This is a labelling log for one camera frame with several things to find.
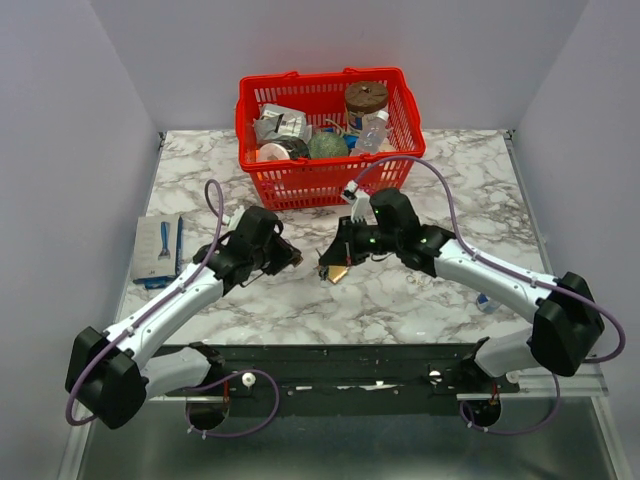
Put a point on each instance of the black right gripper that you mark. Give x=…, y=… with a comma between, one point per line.
x=343, y=250

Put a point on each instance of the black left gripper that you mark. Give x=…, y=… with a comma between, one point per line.
x=285, y=252

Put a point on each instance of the keys with panda keychain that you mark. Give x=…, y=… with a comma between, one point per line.
x=323, y=270

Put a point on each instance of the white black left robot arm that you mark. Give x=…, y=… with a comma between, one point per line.
x=113, y=372

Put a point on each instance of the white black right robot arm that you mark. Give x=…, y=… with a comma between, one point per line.
x=563, y=325

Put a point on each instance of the large brass padlock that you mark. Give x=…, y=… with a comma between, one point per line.
x=335, y=273

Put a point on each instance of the black tape roll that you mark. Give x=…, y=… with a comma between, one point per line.
x=290, y=148

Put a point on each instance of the green glitter ball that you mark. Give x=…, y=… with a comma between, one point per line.
x=324, y=144

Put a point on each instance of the blue razor package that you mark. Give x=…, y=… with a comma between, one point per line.
x=157, y=254

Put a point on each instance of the red plastic shopping basket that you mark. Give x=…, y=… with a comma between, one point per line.
x=305, y=183

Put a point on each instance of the clear plastic bottle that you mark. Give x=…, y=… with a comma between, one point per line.
x=372, y=135

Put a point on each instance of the grey foil pouch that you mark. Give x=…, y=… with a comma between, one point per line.
x=276, y=122

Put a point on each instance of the red bull can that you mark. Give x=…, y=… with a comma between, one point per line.
x=486, y=305

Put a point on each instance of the jar with brown lid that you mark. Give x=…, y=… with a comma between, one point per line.
x=363, y=100

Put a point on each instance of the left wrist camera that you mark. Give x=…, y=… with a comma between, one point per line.
x=231, y=221

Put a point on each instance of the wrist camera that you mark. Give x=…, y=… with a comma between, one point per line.
x=231, y=221
x=358, y=199

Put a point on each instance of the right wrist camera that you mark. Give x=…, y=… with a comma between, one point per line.
x=358, y=199

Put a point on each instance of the black metal base rail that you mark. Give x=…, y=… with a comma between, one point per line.
x=340, y=380

